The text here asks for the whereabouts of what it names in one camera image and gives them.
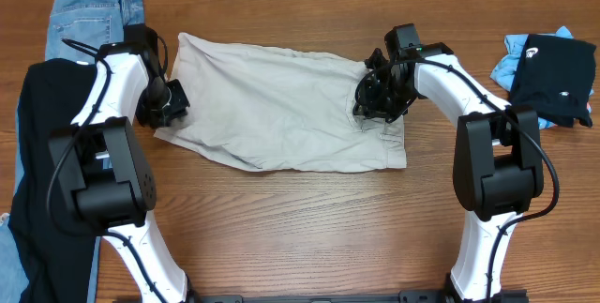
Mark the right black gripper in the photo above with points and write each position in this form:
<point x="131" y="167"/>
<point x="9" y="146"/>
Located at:
<point x="370" y="107"/>

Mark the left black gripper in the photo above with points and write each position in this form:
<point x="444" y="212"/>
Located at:
<point x="177" y="108"/>

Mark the beige khaki shorts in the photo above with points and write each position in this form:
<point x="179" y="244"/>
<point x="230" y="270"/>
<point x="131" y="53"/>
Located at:
<point x="261" y="109"/>

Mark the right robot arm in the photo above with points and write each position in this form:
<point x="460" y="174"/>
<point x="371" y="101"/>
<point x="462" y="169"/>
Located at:
<point x="497" y="168"/>

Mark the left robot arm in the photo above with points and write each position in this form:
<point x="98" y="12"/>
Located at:
<point x="106" y="182"/>

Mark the light blue folded garment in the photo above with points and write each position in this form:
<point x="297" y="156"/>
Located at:
<point x="508" y="66"/>

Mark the light blue denim jeans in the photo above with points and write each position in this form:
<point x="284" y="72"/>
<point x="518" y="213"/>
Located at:
<point x="93" y="22"/>

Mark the black folded shorts with logo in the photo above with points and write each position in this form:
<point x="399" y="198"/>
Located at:
<point x="553" y="78"/>

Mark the black garment on left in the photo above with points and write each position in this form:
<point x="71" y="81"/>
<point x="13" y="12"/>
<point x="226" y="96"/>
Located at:
<point x="58" y="267"/>

